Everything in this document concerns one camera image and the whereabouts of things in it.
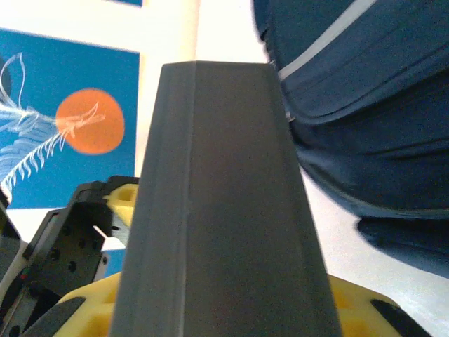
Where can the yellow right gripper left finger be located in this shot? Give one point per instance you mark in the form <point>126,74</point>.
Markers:
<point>94,316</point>

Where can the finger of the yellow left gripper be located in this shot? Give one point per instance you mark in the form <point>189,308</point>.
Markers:
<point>122,200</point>

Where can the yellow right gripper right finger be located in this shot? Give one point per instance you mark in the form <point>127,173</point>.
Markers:
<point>354,316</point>

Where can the black pencil case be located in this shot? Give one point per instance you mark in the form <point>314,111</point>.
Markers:
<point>228,210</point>

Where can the navy blue backpack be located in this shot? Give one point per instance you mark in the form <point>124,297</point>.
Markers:
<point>368,123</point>

